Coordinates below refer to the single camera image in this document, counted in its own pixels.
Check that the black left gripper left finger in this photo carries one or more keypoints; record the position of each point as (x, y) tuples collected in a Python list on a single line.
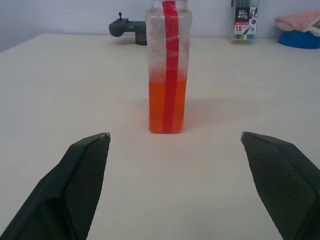
[(75, 190)]

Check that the pink cloth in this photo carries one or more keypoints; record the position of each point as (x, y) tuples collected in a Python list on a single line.
[(297, 22)]

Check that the marker pen set box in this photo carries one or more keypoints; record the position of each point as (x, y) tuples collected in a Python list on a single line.
[(243, 27)]

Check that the bottle with orange liquid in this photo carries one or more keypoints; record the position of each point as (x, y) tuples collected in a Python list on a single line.
[(156, 105)]

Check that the blue bowl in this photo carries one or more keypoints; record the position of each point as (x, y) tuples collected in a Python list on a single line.
[(297, 41)]

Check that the grey remote controller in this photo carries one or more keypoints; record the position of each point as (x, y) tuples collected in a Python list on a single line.
[(120, 27)]

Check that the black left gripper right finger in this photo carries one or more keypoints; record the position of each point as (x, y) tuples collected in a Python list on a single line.
[(287, 185)]

